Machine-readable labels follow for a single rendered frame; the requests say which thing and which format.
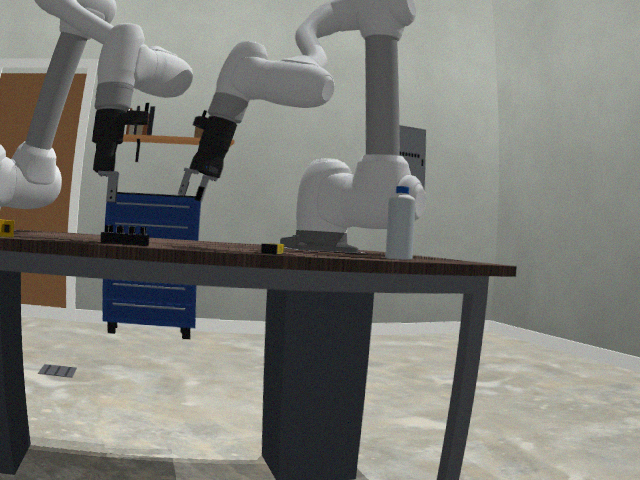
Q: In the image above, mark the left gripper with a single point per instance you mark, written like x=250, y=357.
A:
x=215, y=141

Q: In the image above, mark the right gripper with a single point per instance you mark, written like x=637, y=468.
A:
x=113, y=99

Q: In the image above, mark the white bottle with blue cap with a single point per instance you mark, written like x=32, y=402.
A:
x=400, y=228

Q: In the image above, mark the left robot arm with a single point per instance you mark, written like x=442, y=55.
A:
x=331, y=199

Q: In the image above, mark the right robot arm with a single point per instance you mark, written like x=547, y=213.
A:
x=31, y=178

